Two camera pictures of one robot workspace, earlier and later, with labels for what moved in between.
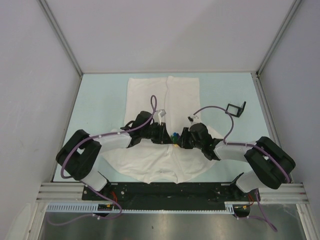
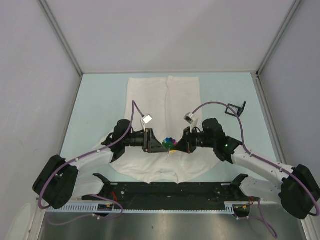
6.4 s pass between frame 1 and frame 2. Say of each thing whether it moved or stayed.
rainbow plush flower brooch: moved
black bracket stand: stayed
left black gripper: moved
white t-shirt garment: stayed
